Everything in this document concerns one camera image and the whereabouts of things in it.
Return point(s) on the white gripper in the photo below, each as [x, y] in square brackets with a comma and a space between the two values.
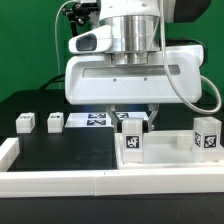
[167, 78]

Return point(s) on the white square table top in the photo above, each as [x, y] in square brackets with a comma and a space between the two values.
[166, 149]

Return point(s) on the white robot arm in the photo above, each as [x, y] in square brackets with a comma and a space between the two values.
[126, 59]

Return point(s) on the white marker sheet with tags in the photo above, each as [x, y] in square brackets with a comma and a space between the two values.
[99, 119]

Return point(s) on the white U-shaped obstacle fence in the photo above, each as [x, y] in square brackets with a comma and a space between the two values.
[202, 179]

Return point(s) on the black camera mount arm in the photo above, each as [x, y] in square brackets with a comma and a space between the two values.
[79, 14]

